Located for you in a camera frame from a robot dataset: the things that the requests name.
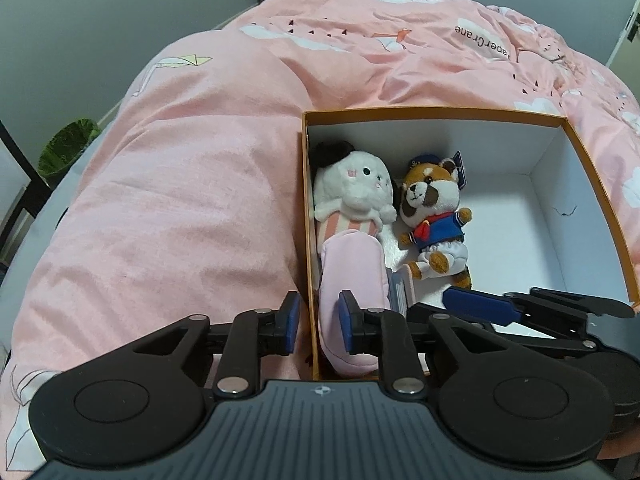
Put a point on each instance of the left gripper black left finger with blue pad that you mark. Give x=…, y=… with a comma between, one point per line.
x=253, y=335

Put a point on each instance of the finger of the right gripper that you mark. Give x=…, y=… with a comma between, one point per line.
x=540, y=307
x=421, y=313

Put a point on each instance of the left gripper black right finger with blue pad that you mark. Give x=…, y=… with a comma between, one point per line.
x=393, y=340

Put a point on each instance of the pink fabric pouch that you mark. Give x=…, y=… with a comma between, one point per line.
x=350, y=260

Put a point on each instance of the orange cardboard box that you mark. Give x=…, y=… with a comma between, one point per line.
x=546, y=211

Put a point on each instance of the brown plush sailor raccoon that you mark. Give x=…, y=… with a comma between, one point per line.
x=430, y=207

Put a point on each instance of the white plush dog toy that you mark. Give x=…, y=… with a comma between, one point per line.
x=352, y=191

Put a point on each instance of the pink patterned quilt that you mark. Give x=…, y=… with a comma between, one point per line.
x=193, y=198

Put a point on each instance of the green leafy plant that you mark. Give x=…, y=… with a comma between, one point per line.
x=64, y=148

